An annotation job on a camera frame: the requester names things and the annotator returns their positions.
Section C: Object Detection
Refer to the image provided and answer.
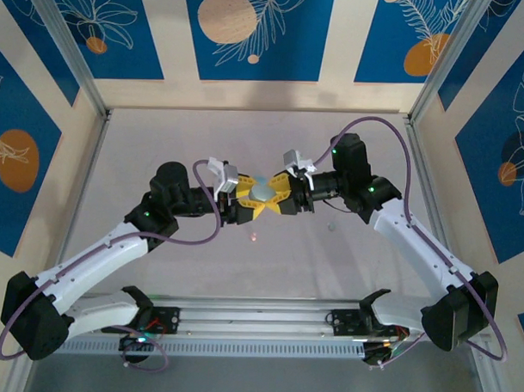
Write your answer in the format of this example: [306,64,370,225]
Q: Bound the blue earbud charging case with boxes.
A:
[249,175,275,204]

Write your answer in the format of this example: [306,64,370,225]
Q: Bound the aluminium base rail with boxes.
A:
[74,289,418,346]

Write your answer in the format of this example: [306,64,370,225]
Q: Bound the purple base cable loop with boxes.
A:
[120,326,171,373]
[367,336,426,373]

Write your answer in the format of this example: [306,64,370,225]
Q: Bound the aluminium frame post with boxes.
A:
[22,0,114,119]
[409,0,484,127]

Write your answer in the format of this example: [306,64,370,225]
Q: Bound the slotted grey cable duct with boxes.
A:
[58,331,367,364]

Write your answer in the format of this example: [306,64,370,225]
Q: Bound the aluminium side rail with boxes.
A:
[3,109,114,392]
[395,117,507,392]

